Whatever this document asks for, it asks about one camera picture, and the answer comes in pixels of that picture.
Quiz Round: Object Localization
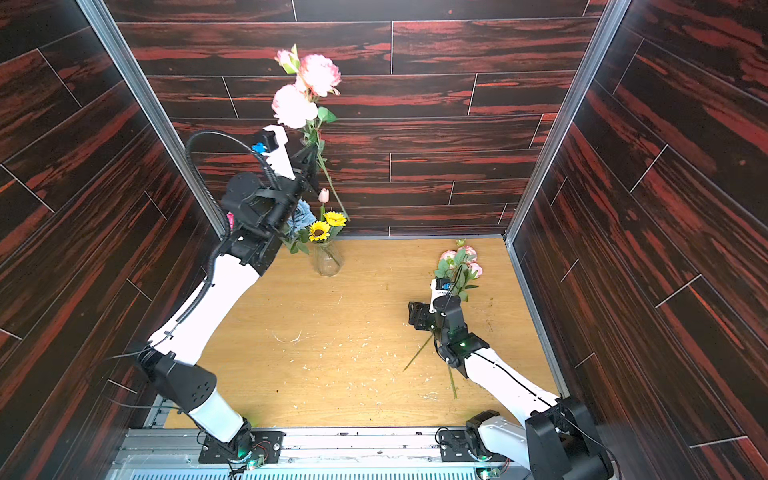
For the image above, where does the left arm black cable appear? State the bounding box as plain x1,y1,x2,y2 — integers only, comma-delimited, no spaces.
183,130,283,199

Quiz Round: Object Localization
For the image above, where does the yellow sunflower small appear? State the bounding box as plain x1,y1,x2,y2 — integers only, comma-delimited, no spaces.
323,211,347,228

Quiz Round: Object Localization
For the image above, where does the pale pink peony stem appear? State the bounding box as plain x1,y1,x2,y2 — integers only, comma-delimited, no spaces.
425,240,487,397

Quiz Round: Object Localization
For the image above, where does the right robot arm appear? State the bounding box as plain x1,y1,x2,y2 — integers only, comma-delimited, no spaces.
408,293,620,479

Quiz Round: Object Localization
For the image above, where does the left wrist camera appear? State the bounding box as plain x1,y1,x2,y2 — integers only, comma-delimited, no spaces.
251,125,295,180

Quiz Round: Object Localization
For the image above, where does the clear glass vase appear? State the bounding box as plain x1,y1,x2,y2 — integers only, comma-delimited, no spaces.
311,242,344,277

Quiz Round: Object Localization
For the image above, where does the pink peony spray stem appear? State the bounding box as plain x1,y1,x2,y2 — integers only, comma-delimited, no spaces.
271,45,349,219

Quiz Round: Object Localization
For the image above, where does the pink tulip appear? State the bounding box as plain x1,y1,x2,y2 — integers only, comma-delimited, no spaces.
318,188,330,204

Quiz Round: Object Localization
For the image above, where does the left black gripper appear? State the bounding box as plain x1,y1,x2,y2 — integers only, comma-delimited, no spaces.
260,145,315,241

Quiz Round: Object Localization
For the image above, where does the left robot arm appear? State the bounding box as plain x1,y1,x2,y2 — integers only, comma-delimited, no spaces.
137,147,317,458

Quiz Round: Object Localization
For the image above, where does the yellow sunflower large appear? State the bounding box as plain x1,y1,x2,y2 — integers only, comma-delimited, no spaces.
307,221,332,243

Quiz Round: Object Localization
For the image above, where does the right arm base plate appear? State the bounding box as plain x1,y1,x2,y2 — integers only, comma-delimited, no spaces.
434,427,507,463

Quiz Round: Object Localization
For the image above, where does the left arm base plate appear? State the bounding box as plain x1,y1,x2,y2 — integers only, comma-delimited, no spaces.
198,430,285,468

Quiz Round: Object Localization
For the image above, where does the metal front rail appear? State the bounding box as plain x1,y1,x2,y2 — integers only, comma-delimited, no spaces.
105,427,619,480

